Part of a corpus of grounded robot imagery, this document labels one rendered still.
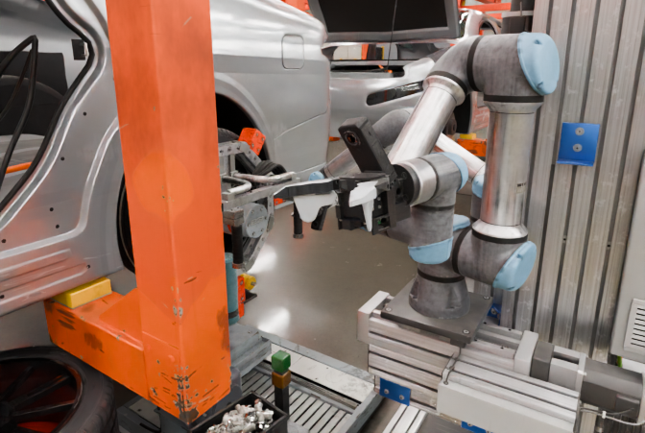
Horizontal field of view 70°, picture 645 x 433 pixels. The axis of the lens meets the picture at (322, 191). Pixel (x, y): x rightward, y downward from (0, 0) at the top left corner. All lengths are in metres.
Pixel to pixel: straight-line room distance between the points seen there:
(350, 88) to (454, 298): 3.11
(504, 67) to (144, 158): 0.78
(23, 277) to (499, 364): 1.26
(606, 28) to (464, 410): 0.86
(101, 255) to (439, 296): 1.05
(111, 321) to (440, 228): 1.01
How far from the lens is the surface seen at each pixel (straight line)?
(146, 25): 1.06
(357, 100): 4.07
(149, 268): 1.21
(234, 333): 2.26
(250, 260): 1.98
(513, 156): 1.02
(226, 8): 1.95
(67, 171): 1.57
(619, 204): 1.22
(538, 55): 0.98
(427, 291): 1.17
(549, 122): 1.20
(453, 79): 1.02
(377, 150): 0.69
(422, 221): 0.82
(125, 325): 1.45
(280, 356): 1.31
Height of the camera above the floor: 1.40
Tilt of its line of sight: 15 degrees down
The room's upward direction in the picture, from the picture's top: straight up
